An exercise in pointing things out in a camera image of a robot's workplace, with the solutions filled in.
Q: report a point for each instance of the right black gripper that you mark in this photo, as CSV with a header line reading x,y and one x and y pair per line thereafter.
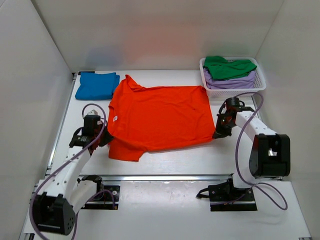
x,y
220,132

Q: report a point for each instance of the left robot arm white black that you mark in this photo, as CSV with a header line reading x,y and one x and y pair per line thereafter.
x,y
57,201

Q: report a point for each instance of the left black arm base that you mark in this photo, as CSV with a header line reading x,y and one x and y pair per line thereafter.
x,y
108,195

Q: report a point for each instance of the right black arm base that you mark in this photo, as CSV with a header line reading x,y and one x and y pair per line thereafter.
x,y
225,197

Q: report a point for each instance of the lavender t shirt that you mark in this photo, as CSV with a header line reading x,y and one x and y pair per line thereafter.
x,y
246,82

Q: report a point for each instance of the green t shirt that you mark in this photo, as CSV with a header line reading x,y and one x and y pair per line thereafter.
x,y
221,69

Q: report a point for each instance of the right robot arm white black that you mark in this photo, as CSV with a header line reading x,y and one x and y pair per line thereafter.
x,y
270,155

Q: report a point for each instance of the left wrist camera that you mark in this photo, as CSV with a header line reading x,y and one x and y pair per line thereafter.
x,y
93,113

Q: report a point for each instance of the white plastic basket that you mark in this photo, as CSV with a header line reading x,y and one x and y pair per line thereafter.
x,y
259,81

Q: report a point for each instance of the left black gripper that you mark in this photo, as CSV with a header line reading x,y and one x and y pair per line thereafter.
x,y
108,137

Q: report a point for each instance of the orange t shirt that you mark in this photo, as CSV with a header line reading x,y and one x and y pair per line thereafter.
x,y
154,119

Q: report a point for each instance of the folded blue t shirt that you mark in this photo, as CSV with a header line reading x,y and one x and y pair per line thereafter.
x,y
97,87

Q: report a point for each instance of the aluminium table rail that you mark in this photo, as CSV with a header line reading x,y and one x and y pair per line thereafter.
x,y
212,160

